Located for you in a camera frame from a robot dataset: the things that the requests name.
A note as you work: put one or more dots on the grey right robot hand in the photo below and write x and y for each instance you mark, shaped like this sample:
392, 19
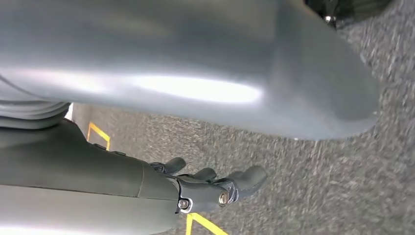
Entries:
81, 181

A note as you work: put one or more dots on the yellow floor tape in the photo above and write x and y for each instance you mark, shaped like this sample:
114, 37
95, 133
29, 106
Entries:
189, 225

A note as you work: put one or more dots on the silver robot leg shell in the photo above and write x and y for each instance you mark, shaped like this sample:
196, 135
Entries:
162, 65

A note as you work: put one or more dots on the black robot foot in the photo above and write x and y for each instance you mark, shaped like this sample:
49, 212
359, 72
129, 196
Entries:
350, 9

